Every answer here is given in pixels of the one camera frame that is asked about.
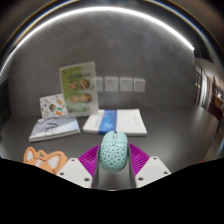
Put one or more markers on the grey and white book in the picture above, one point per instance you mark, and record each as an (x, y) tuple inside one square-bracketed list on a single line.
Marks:
[(53, 128)]

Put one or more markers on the mint green spotted computer mouse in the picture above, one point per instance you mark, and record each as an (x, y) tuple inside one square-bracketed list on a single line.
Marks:
[(113, 153)]

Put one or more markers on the white book with blue band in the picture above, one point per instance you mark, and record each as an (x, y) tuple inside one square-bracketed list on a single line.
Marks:
[(128, 121)]

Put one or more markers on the orange corgi-shaped mouse pad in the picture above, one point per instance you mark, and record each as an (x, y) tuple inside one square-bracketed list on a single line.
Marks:
[(46, 160)]

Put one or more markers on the green upright menu sign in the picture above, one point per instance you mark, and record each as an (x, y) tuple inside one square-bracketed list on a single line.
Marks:
[(78, 88)]

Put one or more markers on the white card with colourful stickers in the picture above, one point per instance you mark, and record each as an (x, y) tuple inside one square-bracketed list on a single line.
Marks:
[(52, 106)]

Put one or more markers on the white wall socket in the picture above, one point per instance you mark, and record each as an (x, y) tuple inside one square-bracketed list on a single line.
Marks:
[(111, 84), (99, 84), (126, 84), (139, 85)]

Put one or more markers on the curved white light strip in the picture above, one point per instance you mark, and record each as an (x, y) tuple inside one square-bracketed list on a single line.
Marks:
[(106, 8)]

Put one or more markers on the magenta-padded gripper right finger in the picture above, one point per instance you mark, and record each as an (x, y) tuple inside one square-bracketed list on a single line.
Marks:
[(138, 160)]

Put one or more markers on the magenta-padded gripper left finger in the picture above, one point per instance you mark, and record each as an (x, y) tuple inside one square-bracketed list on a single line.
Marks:
[(87, 160)]

